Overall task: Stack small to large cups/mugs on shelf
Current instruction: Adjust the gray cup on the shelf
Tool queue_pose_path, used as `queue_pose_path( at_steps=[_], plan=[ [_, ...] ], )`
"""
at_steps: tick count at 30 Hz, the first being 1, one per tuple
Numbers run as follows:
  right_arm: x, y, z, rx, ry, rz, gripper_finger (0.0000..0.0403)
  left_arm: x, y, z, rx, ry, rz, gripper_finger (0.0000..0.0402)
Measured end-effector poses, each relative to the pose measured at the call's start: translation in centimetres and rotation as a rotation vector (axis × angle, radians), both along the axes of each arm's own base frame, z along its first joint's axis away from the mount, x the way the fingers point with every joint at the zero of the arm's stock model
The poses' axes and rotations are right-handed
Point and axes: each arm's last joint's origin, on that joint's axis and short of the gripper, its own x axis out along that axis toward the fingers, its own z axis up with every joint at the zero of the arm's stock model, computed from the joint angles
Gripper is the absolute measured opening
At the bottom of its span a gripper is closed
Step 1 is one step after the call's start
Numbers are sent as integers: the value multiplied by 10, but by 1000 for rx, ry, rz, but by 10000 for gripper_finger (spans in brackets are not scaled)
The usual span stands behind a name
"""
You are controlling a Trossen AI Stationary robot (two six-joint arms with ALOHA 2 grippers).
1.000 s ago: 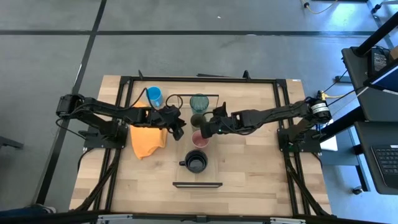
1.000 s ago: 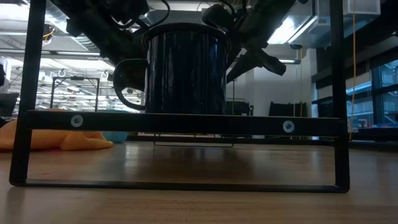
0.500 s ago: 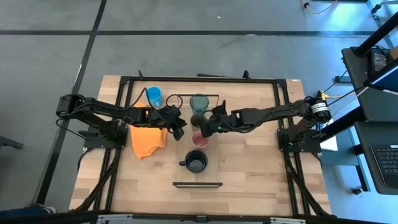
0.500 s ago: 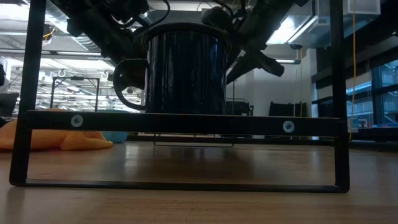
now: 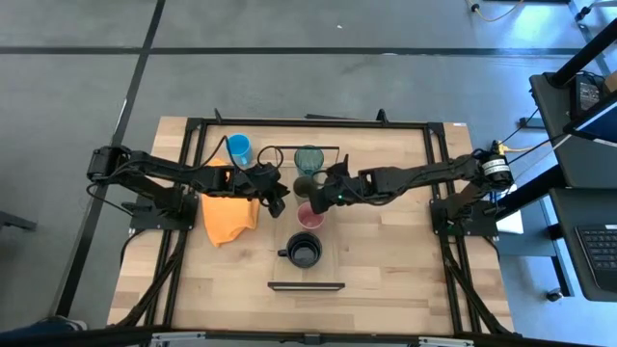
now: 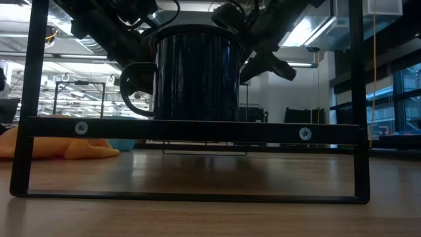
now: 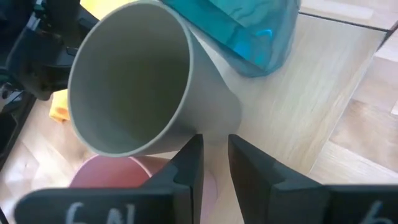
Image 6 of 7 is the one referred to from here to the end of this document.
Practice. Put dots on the blue mug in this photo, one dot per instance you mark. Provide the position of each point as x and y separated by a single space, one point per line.
121 145

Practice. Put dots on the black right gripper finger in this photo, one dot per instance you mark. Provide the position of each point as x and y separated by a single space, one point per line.
263 64

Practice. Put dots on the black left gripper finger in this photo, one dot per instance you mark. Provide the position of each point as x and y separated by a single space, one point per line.
135 52

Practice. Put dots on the dark background chair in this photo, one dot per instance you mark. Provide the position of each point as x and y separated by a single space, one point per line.
8 110

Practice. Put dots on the orange cloth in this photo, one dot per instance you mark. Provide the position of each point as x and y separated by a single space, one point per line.
82 151

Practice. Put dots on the black mug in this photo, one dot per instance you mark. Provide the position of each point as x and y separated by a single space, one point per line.
197 75

